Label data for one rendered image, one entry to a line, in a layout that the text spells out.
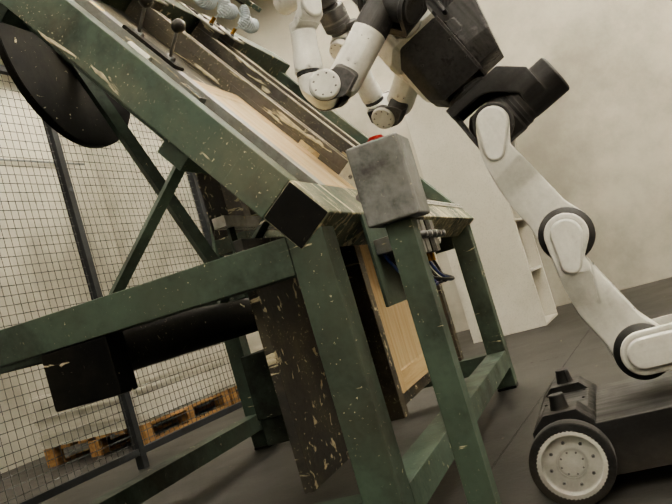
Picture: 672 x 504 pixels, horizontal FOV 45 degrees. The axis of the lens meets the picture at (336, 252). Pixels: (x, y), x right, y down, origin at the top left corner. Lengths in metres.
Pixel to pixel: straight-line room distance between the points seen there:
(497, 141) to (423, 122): 4.29
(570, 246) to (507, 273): 4.16
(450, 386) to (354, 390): 0.21
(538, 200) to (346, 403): 0.77
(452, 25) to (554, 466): 1.14
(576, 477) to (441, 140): 4.61
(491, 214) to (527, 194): 4.09
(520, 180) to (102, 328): 1.13
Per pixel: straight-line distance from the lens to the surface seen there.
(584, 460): 2.04
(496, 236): 6.27
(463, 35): 2.21
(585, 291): 2.17
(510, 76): 2.21
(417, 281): 1.75
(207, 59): 2.76
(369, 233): 2.02
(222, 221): 2.87
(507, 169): 2.17
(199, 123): 1.91
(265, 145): 2.10
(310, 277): 1.79
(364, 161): 1.75
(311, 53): 2.06
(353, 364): 1.78
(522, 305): 6.28
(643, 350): 2.15
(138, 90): 2.00
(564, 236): 2.13
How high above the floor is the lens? 0.62
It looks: 3 degrees up
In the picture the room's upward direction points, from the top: 16 degrees counter-clockwise
